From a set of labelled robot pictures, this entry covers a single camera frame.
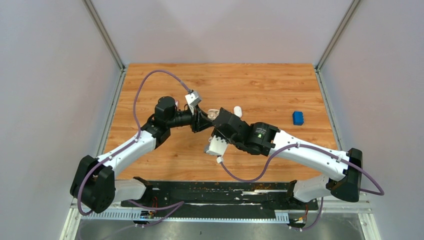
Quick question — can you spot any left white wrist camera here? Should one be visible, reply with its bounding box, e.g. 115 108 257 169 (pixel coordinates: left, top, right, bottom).
184 90 202 115

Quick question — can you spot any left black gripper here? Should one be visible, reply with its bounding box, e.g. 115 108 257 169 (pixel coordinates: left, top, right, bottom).
167 104 213 134

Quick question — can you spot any blue object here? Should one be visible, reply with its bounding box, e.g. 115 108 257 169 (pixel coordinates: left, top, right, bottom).
292 111 305 126

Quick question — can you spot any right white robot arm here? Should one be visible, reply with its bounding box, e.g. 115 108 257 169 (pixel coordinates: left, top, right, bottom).
205 108 363 209

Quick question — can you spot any white oval earbud case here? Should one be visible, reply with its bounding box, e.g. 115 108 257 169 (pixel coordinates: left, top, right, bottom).
233 105 243 118

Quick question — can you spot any white gold earbud case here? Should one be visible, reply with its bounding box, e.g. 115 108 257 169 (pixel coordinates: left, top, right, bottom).
207 108 220 121

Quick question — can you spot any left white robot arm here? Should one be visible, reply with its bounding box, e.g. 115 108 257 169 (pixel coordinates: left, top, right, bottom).
70 91 212 216

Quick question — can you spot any white slotted cable duct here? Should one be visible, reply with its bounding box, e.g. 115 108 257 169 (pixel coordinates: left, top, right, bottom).
81 208 290 224

